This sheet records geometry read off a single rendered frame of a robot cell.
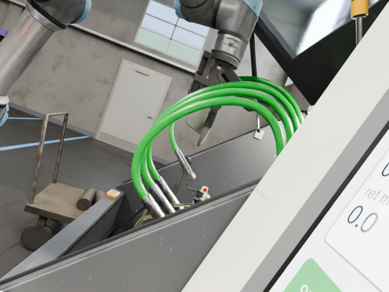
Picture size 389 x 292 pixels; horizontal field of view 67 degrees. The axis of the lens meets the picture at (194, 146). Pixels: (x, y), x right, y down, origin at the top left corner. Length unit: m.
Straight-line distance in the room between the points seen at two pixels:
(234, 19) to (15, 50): 0.58
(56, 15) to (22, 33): 0.10
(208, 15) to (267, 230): 0.56
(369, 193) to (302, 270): 0.06
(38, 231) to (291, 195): 2.26
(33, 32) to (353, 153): 0.84
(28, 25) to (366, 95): 0.83
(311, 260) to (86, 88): 8.09
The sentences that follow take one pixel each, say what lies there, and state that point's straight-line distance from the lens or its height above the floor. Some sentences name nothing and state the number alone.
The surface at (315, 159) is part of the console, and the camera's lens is 0.27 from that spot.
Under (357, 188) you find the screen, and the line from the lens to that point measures 0.20.
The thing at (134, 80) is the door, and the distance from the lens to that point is 7.88.
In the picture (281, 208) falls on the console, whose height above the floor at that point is 1.21.
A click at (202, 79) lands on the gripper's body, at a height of 1.35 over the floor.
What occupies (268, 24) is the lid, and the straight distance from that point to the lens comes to 1.05.
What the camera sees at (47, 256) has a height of 0.95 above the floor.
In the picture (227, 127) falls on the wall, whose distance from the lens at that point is 7.81.
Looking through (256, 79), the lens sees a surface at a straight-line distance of 0.80.
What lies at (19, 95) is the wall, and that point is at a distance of 8.88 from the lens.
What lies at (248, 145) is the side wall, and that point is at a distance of 1.03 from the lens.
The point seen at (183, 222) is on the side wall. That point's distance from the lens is 0.37.
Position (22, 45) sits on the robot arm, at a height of 1.29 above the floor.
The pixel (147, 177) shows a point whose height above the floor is 1.13.
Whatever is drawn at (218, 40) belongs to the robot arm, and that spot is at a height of 1.45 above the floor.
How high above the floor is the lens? 1.25
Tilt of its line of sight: 4 degrees down
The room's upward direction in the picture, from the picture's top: 21 degrees clockwise
